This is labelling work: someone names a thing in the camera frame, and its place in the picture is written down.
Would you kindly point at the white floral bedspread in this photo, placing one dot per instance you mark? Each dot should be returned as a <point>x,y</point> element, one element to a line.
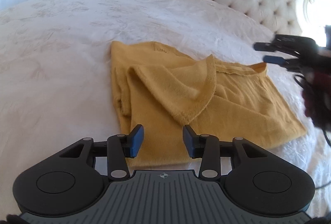
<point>55,66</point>

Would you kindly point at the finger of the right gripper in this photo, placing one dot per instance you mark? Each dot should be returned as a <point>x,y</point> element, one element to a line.
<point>270,47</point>
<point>279,61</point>

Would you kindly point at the red gloved right hand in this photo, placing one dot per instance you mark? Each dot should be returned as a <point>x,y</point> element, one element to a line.
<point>316,97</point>

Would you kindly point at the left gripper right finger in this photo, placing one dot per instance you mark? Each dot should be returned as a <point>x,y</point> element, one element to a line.
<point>207,148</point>

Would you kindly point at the mustard yellow knit sweater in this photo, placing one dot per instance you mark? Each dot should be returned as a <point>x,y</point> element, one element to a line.
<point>163,90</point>

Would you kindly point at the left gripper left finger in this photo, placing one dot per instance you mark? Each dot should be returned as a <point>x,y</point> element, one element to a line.
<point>120,147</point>

